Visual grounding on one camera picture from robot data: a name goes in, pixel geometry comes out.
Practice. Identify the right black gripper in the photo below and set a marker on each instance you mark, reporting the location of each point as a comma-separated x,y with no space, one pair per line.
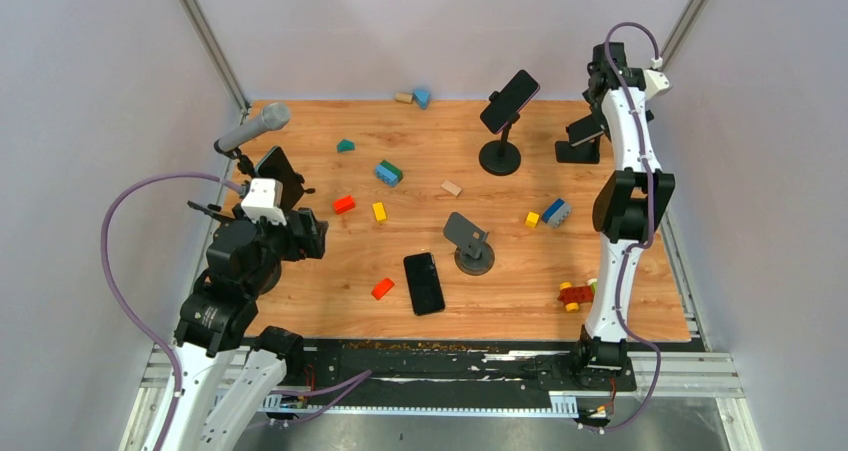
596,111

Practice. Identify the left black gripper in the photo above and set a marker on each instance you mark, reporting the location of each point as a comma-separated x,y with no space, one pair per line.
311,243

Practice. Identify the black phone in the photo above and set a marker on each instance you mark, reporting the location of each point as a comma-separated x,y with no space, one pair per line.
423,283
585,130
275,165

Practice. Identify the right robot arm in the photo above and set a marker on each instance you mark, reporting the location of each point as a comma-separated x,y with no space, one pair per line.
627,210

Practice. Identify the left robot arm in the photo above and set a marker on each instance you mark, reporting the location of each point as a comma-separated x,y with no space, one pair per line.
244,261

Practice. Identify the black phone on desk stand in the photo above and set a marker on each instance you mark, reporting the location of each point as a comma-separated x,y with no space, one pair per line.
585,130

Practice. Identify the black desk phone stand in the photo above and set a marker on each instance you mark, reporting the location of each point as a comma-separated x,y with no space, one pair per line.
587,152

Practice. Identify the black microphone tripod stand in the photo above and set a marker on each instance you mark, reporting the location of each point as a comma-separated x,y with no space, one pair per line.
243,163

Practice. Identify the purple-edged phone on pole stand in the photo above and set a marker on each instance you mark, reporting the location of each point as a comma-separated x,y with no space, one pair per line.
510,100

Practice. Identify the black round pole stand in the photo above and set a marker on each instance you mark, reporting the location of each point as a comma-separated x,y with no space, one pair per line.
500,157

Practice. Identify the red wooden block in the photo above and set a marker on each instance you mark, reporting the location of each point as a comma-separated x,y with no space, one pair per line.
344,204

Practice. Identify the yellow wooden block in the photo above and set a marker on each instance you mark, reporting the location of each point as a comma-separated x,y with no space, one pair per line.
379,211

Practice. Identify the orange red block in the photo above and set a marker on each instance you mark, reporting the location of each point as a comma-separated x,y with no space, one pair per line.
382,288

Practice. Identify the teal triangular block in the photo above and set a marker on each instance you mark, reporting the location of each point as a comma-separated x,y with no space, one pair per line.
345,145

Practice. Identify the blue green lego brick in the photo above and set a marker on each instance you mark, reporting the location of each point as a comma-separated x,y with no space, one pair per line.
388,173

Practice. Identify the grey microphone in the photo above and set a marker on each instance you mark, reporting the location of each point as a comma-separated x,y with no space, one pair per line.
272,117

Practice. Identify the blue grey lego brick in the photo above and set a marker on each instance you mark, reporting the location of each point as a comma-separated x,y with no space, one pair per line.
556,213

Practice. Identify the beige wooden block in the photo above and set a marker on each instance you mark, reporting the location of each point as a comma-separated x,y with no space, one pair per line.
451,188

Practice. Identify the small yellow cube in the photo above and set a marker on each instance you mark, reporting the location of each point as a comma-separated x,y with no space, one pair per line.
532,219

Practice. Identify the tan wooden cylinder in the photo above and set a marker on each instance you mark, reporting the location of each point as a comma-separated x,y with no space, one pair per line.
404,97

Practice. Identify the blue triangular block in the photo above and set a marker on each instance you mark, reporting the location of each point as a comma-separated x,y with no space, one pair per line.
421,97

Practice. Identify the red lego toy car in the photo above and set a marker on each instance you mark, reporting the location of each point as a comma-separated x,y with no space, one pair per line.
573,297

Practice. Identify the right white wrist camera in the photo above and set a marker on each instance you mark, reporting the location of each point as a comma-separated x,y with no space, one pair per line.
656,84

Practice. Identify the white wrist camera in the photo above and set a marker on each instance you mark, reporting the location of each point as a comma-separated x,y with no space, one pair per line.
656,84
263,200

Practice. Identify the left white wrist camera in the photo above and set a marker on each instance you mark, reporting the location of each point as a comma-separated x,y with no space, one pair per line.
263,200

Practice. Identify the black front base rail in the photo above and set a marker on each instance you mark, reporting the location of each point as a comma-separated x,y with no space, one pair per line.
450,374

